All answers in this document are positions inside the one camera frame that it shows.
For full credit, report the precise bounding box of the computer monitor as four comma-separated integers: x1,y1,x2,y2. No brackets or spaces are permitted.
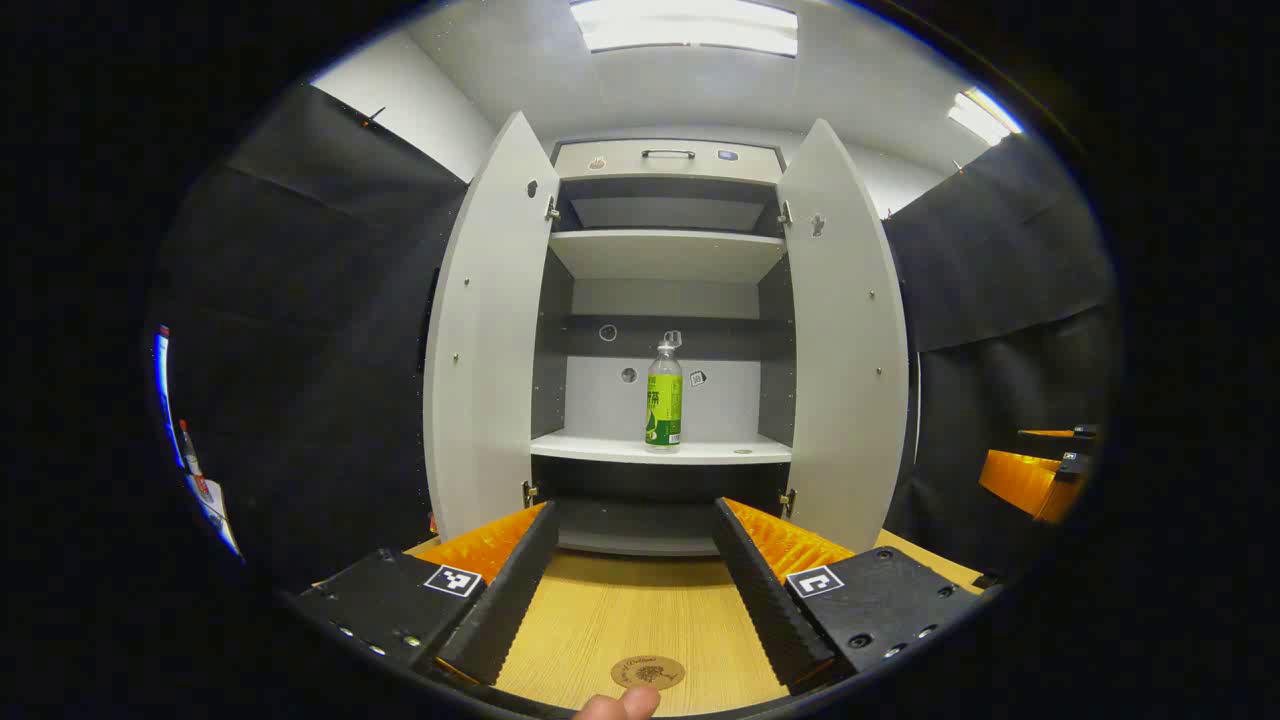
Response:
152,325,187,471

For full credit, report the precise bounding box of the grey cabinet drawer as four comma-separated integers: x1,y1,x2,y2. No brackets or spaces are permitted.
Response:
553,140,786,186

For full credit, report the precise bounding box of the grey white cabinet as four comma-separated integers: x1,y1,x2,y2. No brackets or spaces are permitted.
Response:
422,110,911,558

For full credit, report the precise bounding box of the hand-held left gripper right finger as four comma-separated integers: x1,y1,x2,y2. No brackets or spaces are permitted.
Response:
712,496,989,696

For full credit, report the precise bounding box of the small ceiling light panel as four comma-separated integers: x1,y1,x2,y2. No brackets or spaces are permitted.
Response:
948,88,1024,147

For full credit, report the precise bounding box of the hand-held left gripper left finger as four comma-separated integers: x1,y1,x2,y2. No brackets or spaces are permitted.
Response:
288,500,561,689

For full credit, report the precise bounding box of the large ceiling light panel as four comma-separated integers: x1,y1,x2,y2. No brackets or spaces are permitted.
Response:
570,0,799,57

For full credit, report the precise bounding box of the green label bottle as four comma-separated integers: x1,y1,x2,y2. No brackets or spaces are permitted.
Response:
645,340,684,451

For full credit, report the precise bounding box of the cluttered white side desk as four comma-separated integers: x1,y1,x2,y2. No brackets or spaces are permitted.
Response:
185,472,244,559

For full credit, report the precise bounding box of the round brown coaster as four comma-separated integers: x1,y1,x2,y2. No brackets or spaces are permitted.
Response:
611,655,687,691

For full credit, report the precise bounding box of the black backdrop cloth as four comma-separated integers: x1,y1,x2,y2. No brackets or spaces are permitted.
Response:
150,85,1121,591

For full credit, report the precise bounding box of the grey cabinet door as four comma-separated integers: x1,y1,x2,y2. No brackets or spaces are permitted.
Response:
775,118,911,553
422,110,561,546

